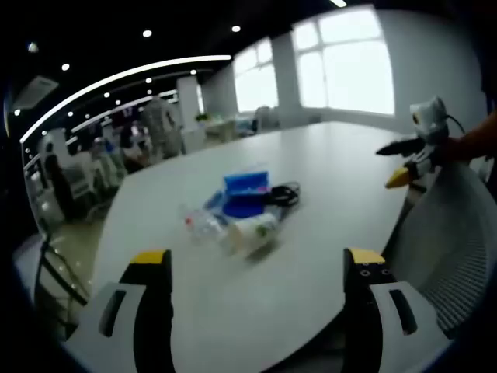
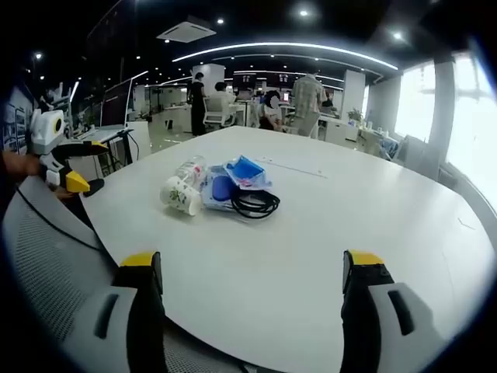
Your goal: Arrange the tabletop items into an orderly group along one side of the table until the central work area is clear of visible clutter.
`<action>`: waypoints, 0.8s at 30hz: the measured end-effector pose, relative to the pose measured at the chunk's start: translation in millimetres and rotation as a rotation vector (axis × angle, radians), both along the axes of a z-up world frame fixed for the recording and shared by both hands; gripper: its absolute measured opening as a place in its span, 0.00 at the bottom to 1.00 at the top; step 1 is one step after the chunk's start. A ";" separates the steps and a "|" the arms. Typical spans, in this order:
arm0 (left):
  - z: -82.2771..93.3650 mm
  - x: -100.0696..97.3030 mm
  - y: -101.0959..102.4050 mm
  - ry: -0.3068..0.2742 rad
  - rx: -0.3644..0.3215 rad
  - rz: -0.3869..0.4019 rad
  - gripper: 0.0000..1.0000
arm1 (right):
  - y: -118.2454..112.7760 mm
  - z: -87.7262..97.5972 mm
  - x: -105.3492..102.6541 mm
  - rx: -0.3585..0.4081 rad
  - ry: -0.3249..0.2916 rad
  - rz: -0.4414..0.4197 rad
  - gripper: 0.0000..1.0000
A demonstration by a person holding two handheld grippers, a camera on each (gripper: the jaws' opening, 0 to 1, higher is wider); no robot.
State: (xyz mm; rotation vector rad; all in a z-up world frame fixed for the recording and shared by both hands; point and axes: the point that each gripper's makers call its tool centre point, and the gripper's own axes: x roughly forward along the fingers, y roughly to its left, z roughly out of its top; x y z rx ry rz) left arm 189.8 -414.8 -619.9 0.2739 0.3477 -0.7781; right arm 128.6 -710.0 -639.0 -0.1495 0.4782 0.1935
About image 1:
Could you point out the clear plastic bottle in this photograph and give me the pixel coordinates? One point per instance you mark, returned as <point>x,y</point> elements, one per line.
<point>204,227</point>

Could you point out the grey mesh chair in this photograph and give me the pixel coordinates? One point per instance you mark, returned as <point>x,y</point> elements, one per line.
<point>446,241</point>

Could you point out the ceiling air vent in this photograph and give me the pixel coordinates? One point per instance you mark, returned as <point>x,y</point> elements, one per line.
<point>35,91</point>

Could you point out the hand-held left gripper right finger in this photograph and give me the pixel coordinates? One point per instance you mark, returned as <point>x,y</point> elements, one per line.
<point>396,314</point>

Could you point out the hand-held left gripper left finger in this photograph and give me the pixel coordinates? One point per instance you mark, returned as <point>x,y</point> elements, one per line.
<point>116,311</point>

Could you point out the white background chair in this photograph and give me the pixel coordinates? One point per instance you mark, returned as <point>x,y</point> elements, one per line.
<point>83,182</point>

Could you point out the large bright window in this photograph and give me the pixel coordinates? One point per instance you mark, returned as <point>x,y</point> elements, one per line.
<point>345,62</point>

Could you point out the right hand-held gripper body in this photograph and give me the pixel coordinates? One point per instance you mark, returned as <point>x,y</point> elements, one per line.
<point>429,116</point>

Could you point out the white plastic cup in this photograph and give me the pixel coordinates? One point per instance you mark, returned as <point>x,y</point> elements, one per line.
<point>252,233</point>

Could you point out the grey table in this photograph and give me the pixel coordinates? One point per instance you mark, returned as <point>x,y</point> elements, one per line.
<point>295,295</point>

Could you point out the blue plastic box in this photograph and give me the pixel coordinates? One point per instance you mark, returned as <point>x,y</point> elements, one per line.
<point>245,194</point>

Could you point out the narrow bright window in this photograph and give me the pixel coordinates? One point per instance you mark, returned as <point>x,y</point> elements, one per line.
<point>256,77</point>

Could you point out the long ceiling light strip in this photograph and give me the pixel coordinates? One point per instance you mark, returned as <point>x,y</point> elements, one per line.
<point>108,83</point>

